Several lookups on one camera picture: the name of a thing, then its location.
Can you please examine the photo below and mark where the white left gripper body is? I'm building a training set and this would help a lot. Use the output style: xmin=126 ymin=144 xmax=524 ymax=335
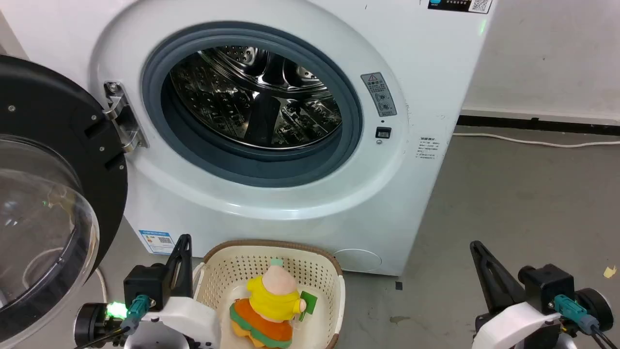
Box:
xmin=125 ymin=296 xmax=222 ymax=349

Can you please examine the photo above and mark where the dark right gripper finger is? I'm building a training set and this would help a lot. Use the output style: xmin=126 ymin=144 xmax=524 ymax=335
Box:
xmin=470 ymin=241 xmax=504 ymax=316
xmin=474 ymin=241 xmax=527 ymax=311

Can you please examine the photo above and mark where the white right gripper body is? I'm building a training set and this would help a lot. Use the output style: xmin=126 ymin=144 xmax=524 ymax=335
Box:
xmin=475 ymin=301 xmax=565 ymax=349

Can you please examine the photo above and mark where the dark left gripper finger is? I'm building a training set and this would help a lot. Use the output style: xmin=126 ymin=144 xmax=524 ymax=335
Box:
xmin=180 ymin=234 xmax=193 ymax=298
xmin=165 ymin=235 xmax=184 ymax=297

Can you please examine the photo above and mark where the white front-load washing machine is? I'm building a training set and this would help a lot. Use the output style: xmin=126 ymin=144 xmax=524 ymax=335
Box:
xmin=0 ymin=0 xmax=499 ymax=277

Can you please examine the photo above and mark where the blue energy label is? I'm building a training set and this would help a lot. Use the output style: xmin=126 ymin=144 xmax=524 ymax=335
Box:
xmin=139 ymin=229 xmax=176 ymax=255

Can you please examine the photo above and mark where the cream perforated laundry basket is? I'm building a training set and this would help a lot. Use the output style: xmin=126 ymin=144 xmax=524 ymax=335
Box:
xmin=193 ymin=239 xmax=346 ymax=349

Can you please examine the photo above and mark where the yellow orange plush doll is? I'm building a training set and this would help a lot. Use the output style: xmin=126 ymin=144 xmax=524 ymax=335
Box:
xmin=229 ymin=258 xmax=319 ymax=349

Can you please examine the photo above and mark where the grey rubber door gasket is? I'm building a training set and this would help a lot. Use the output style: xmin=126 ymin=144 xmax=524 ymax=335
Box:
xmin=141 ymin=21 xmax=364 ymax=189

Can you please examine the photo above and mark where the chrome door hinge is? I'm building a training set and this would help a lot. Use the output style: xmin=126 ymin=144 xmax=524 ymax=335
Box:
xmin=103 ymin=81 xmax=149 ymax=154

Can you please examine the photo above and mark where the black round glass washer door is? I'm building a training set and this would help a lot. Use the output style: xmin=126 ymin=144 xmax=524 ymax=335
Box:
xmin=0 ymin=55 xmax=129 ymax=345

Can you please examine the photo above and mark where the black baseboard strip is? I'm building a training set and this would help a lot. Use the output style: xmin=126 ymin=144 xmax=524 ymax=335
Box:
xmin=458 ymin=115 xmax=620 ymax=136

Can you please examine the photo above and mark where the stainless steel washer drum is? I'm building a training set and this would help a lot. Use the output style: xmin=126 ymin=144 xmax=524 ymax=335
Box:
xmin=169 ymin=46 xmax=343 ymax=150

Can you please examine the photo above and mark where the grey warning label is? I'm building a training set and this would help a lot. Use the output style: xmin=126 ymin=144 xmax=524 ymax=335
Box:
xmin=360 ymin=72 xmax=398 ymax=117

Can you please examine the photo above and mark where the black QR code label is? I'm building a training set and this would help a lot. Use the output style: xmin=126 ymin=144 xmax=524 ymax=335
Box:
xmin=428 ymin=0 xmax=493 ymax=14

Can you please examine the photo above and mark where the teal-plug left gripper cable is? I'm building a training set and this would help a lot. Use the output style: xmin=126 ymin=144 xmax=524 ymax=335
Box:
xmin=73 ymin=294 xmax=152 ymax=349

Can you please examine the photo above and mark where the teal-plug gripper cable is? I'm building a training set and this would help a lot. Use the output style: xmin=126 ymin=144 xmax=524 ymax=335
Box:
xmin=73 ymin=294 xmax=152 ymax=349
xmin=552 ymin=294 xmax=618 ymax=349

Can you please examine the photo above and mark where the teal-plug right gripper cable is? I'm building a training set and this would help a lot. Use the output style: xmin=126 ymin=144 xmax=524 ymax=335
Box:
xmin=552 ymin=294 xmax=618 ymax=349

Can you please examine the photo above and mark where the thin white washer hose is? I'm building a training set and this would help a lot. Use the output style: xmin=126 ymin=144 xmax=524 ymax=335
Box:
xmin=94 ymin=267 xmax=108 ymax=305

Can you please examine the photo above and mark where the long white floor cable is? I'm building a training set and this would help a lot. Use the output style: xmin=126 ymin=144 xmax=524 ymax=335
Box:
xmin=453 ymin=132 xmax=620 ymax=148

